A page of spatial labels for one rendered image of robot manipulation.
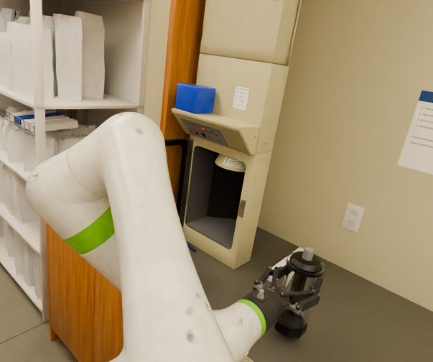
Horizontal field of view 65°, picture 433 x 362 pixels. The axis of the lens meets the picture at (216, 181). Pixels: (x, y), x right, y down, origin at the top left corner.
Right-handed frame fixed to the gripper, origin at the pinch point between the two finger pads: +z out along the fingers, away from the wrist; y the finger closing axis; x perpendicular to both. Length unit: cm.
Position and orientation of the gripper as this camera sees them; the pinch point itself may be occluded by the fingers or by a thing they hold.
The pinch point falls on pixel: (301, 276)
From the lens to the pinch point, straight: 103.2
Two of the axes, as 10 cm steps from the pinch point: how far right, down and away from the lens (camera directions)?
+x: -1.5, 9.3, 3.2
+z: 6.5, -1.5, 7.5
